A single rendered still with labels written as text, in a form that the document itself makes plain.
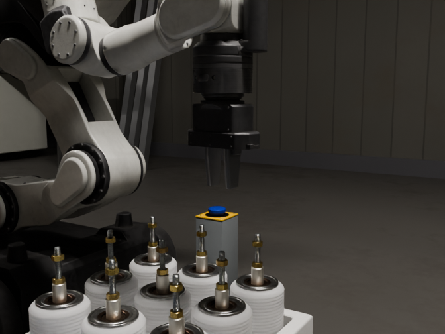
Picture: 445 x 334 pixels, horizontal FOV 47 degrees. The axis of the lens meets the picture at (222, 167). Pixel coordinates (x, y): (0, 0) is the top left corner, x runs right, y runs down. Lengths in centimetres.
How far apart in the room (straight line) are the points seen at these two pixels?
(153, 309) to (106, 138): 49
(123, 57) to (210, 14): 18
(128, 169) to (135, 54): 44
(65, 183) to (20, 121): 362
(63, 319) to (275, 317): 35
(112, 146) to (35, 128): 371
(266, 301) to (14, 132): 405
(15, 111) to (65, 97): 354
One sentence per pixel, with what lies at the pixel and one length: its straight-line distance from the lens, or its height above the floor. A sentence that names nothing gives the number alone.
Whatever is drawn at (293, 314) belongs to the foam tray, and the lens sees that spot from 98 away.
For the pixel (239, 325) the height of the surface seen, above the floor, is 24.
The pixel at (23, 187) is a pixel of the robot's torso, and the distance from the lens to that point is 140.
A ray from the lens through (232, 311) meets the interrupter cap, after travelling 81.
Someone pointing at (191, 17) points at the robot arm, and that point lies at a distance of 73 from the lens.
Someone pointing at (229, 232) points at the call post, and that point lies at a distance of 113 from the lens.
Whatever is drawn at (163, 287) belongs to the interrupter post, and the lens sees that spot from 88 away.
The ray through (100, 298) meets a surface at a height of 23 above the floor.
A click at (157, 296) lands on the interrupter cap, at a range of 87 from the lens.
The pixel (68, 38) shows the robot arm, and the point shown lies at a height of 67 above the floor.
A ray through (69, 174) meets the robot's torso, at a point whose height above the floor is 40.
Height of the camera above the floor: 58
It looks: 8 degrees down
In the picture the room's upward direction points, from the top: straight up
